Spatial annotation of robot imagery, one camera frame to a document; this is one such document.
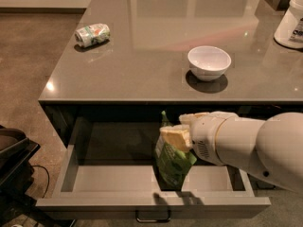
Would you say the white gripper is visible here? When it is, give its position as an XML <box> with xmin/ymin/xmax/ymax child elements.
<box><xmin>160</xmin><ymin>112</ymin><xmax>237</xmax><ymax>166</ymax></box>

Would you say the green rice chip bag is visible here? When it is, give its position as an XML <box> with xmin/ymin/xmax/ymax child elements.
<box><xmin>154</xmin><ymin>111</ymin><xmax>197</xmax><ymax>191</ymax></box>

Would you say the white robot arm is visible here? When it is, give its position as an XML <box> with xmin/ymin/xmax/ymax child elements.
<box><xmin>160</xmin><ymin>112</ymin><xmax>303</xmax><ymax>193</ymax></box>

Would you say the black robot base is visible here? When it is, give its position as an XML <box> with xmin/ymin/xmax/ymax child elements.
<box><xmin>0</xmin><ymin>127</ymin><xmax>41</xmax><ymax>224</ymax></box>

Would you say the open grey top drawer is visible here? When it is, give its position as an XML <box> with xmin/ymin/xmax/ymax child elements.
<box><xmin>37</xmin><ymin>117</ymin><xmax>271</xmax><ymax>219</ymax></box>

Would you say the white ceramic bowl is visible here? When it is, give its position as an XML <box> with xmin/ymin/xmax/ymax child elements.
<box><xmin>187</xmin><ymin>45</ymin><xmax>231</xmax><ymax>81</ymax></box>

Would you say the crushed white soda can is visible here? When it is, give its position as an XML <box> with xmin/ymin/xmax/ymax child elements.
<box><xmin>75</xmin><ymin>24</ymin><xmax>110</xmax><ymax>48</ymax></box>

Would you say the white plastic jar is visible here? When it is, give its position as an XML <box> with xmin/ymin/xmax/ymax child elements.
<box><xmin>274</xmin><ymin>0</ymin><xmax>303</xmax><ymax>49</ymax></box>

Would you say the black drawer handle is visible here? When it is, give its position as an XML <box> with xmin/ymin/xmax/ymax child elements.
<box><xmin>135</xmin><ymin>210</ymin><xmax>171</xmax><ymax>223</ymax></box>

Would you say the black cable on floor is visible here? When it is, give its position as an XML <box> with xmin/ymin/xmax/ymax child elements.
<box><xmin>31</xmin><ymin>165</ymin><xmax>51</xmax><ymax>199</ymax></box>

